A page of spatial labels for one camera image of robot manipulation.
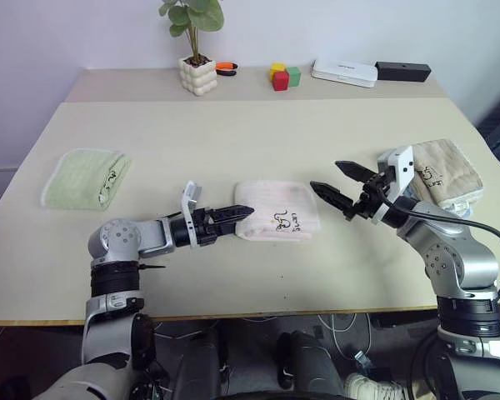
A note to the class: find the folded beige towel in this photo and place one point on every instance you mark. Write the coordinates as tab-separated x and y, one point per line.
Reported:
446	166

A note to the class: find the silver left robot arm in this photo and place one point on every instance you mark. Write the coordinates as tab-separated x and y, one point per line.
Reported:
116	237

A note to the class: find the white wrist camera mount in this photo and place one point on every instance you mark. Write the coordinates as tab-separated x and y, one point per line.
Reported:
187	208
404	171

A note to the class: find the yellow cube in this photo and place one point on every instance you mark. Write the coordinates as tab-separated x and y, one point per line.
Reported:
277	68

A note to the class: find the folded green towel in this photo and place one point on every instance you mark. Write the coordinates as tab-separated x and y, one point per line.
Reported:
79	179

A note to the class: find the white flat router box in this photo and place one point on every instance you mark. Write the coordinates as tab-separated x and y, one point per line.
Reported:
343	71

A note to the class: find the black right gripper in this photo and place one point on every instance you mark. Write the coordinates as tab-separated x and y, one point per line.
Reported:
371	200

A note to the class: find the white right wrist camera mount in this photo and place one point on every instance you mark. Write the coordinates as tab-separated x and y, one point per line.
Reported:
404	171

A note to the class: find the black rectangular box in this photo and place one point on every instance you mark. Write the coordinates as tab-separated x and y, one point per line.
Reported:
402	71

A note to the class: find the white sneaker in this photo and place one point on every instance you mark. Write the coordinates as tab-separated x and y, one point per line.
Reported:
375	385

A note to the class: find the black zip tie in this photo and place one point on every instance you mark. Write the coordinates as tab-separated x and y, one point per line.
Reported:
152	266

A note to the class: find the green plant in white pot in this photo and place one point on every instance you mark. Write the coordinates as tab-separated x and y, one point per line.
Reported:
198	77

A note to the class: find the orange and black pliers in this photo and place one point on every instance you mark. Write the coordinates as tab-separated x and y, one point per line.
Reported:
227	66

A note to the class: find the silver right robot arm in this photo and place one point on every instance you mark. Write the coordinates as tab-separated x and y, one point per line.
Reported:
441	237

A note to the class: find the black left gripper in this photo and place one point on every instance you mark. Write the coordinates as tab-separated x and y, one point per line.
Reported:
206	227

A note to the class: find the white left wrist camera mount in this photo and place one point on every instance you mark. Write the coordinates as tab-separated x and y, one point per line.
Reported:
187	208

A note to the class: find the pink towel with embroidery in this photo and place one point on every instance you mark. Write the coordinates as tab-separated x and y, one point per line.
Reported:
275	200

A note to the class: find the green cube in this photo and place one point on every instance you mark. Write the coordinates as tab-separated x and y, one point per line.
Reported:
293	76

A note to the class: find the dark rounded shape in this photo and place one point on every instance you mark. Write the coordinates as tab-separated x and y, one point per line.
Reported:
200	366
308	358

